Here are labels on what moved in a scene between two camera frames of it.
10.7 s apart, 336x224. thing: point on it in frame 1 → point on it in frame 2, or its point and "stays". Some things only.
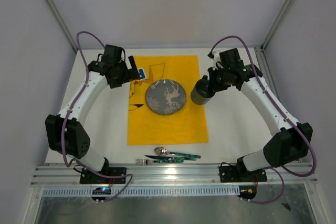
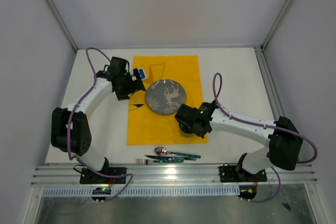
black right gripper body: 219,77 → 199,132
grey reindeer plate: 165,96 stays
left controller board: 102,190 stays
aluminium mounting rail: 176,174 stays
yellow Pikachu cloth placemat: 187,125 stays
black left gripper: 130,74 → 124,94
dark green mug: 203,91 → 186,124
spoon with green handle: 162,151 stays
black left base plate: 88,177 stays
